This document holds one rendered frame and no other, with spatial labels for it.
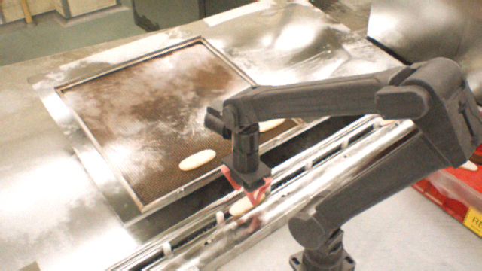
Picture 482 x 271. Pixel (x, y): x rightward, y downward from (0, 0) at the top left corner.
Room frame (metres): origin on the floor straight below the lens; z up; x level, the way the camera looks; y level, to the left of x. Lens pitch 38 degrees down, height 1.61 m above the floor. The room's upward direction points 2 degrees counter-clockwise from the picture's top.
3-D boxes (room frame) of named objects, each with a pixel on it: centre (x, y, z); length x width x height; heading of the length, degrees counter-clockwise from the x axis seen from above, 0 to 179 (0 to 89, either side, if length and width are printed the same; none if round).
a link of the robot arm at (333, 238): (0.57, -0.15, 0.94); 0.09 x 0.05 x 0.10; 45
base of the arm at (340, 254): (0.56, -0.17, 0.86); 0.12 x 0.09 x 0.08; 116
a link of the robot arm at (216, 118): (0.74, 0.02, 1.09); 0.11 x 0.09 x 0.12; 45
